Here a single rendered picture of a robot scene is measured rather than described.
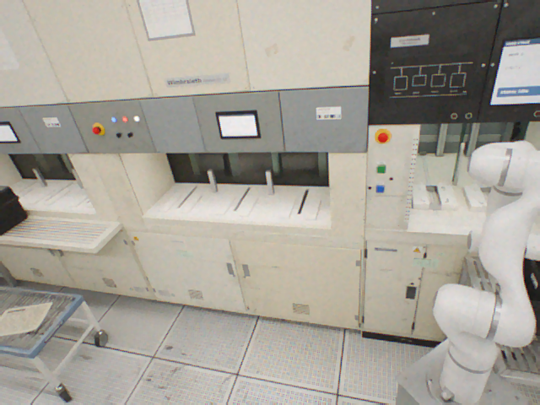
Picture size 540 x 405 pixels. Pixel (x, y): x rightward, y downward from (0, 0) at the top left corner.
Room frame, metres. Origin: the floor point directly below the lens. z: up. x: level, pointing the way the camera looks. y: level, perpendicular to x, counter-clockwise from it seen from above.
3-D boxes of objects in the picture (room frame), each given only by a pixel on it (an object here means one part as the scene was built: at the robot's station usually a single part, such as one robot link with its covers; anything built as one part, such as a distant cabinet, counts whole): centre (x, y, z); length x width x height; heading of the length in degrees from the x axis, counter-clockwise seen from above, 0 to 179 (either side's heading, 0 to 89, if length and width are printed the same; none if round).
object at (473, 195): (1.39, -1.12, 0.89); 0.22 x 0.21 x 0.04; 160
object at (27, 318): (1.44, 1.59, 0.47); 0.31 x 0.23 x 0.02; 92
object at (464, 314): (0.57, -0.49, 1.07); 0.19 x 0.12 x 0.24; 53
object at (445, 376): (0.55, -0.52, 0.85); 0.19 x 0.19 x 0.18
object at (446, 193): (1.48, -0.86, 0.89); 0.22 x 0.21 x 0.04; 160
